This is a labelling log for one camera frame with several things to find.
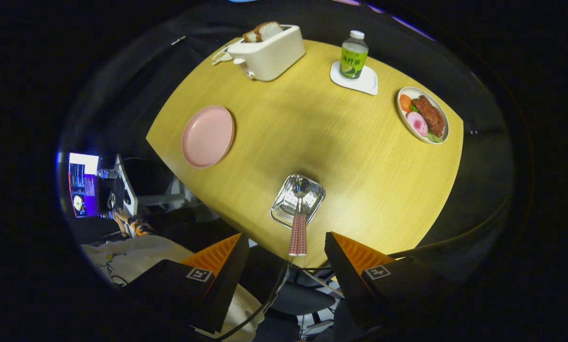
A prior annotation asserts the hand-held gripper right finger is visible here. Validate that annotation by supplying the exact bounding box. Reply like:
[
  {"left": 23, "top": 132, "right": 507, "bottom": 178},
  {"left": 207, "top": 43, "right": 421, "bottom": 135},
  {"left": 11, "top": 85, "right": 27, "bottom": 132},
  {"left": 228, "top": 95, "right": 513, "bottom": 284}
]
[{"left": 324, "top": 231, "right": 460, "bottom": 333}]

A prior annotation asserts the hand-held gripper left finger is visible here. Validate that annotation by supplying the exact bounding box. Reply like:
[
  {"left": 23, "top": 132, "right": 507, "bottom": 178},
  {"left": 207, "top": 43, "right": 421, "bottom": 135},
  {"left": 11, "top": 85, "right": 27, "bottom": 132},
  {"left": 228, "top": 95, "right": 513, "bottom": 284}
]
[{"left": 123, "top": 232, "right": 250, "bottom": 334}]

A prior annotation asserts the spoon with checkered handle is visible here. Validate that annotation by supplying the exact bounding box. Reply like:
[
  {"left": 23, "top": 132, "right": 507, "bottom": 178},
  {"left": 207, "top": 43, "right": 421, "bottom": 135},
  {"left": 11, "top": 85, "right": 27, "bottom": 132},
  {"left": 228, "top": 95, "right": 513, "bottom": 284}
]
[{"left": 293, "top": 177, "right": 312, "bottom": 257}]

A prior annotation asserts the fork with checkered handle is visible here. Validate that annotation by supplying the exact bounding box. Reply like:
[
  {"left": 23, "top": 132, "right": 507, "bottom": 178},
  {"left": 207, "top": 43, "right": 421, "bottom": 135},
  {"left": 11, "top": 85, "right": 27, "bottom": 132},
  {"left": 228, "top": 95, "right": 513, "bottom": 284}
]
[{"left": 288, "top": 199, "right": 299, "bottom": 257}]

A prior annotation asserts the black office chair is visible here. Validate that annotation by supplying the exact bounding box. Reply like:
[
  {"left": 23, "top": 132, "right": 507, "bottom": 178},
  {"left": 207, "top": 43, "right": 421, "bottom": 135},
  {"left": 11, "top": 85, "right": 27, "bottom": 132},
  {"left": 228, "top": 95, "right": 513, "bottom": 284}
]
[{"left": 260, "top": 266, "right": 346, "bottom": 340}]

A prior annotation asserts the white laptop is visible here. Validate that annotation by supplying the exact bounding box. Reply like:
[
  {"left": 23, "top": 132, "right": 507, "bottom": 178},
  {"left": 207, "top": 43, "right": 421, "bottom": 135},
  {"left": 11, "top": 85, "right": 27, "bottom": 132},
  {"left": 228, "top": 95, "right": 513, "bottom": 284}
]
[{"left": 109, "top": 154, "right": 138, "bottom": 218}]

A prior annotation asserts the pink plate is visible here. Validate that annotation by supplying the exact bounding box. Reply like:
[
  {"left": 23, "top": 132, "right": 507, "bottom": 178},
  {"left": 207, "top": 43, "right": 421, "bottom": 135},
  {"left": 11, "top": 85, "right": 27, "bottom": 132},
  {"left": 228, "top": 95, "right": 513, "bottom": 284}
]
[{"left": 181, "top": 105, "right": 236, "bottom": 169}]

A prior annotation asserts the white food plate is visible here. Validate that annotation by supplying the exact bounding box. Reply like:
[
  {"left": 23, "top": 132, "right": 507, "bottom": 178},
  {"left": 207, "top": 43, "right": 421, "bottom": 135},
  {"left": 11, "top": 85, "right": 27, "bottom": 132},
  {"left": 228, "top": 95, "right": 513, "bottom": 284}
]
[{"left": 397, "top": 86, "right": 450, "bottom": 144}]

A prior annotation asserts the pink round food slice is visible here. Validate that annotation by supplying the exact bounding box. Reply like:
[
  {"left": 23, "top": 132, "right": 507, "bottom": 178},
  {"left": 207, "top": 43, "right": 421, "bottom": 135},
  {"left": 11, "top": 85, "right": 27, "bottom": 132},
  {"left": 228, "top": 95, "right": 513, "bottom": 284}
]
[{"left": 406, "top": 111, "right": 428, "bottom": 137}]

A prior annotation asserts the computer monitor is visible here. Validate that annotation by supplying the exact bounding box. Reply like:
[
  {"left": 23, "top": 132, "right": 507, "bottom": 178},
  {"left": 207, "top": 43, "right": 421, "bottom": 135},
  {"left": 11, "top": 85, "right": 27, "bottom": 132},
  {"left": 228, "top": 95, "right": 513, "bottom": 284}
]
[{"left": 68, "top": 152, "right": 100, "bottom": 218}]

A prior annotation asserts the brown meat piece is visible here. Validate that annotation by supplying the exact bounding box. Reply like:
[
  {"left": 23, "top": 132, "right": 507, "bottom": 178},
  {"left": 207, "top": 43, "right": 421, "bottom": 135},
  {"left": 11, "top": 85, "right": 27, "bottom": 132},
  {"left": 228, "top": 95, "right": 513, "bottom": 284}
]
[{"left": 411, "top": 95, "right": 445, "bottom": 137}]

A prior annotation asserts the white coaster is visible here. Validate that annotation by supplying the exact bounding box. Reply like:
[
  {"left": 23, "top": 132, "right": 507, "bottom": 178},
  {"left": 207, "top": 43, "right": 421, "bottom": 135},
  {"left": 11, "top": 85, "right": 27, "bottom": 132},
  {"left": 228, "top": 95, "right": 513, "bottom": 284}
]
[{"left": 330, "top": 61, "right": 379, "bottom": 95}]

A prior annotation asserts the green label drink bottle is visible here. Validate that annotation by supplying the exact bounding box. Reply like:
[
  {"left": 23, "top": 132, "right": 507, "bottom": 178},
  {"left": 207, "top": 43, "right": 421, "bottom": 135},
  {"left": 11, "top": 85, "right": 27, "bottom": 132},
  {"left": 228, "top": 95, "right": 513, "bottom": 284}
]
[{"left": 340, "top": 30, "right": 369, "bottom": 80}]

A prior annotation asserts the white divided seasoning dish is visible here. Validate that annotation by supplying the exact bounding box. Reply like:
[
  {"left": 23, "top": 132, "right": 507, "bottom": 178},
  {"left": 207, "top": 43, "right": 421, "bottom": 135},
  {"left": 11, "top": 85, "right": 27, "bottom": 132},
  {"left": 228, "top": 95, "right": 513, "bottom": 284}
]
[{"left": 211, "top": 45, "right": 234, "bottom": 66}]

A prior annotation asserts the white toaster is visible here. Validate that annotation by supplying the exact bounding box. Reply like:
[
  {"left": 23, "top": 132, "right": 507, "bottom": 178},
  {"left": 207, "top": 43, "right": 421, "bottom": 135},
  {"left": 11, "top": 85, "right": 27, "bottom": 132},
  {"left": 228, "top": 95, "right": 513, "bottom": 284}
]
[{"left": 227, "top": 24, "right": 306, "bottom": 82}]

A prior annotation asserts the metal wire basket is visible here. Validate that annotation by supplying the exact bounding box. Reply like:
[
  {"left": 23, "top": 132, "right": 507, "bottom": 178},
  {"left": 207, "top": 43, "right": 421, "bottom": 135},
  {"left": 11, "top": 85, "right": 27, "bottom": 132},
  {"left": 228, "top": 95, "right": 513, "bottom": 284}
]
[{"left": 270, "top": 174, "right": 326, "bottom": 229}]

